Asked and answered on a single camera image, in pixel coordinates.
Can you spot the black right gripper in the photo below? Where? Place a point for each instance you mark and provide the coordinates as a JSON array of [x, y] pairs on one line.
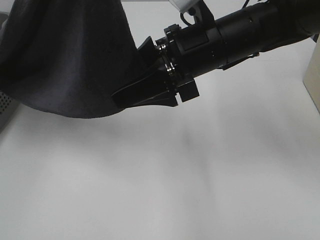
[[164, 79]]

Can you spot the dark grey towel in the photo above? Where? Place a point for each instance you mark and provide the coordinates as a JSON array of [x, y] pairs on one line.
[[67, 57]]

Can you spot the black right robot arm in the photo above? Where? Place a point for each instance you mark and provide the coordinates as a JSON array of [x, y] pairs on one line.
[[183, 54]]

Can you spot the grey perforated plastic basket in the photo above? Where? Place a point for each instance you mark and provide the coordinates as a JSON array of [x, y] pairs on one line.
[[8, 105]]

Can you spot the beige box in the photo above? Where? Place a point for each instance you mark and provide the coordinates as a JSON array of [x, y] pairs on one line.
[[311, 78]]

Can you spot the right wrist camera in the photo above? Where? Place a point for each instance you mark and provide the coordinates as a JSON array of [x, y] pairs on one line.
[[183, 5]]

